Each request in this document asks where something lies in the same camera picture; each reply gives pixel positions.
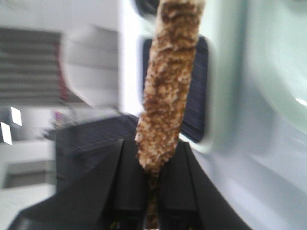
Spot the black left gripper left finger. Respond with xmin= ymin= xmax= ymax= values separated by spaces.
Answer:
xmin=8 ymin=139 xmax=146 ymax=230

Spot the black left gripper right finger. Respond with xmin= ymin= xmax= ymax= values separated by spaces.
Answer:
xmin=159 ymin=142 xmax=250 ymax=230

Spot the bread slice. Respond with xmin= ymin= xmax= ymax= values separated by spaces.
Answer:
xmin=135 ymin=0 xmax=205 ymax=230

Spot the green breakfast maker base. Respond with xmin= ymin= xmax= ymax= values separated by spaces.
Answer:
xmin=119 ymin=0 xmax=307 ymax=230

